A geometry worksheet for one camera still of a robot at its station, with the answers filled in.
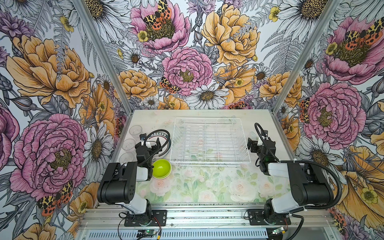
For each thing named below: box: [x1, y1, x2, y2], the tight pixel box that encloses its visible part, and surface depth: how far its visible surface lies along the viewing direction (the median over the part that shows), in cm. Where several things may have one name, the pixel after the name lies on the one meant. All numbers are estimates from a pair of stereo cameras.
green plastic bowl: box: [152, 158, 172, 180], surface depth 89 cm
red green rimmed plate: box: [145, 130, 172, 161], surface depth 93 cm
